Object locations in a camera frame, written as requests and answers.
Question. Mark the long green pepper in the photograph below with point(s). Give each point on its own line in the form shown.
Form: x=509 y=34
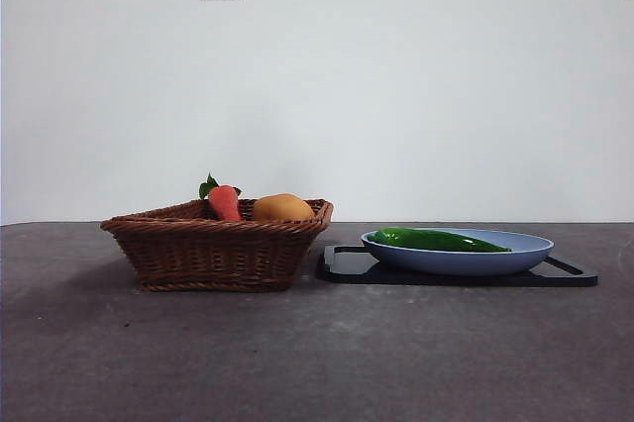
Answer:
x=426 y=239

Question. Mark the light blue plate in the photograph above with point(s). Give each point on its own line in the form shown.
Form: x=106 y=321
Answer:
x=455 y=263

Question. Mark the yellow-brown potato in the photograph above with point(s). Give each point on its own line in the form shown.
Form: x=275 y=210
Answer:
x=283 y=208

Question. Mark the dark green rectangular tray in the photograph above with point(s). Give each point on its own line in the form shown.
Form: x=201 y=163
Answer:
x=347 y=273

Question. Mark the orange toy carrot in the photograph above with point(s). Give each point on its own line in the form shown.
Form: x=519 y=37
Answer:
x=225 y=204

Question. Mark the brown wicker basket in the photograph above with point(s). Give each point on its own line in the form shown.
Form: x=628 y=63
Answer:
x=208 y=253

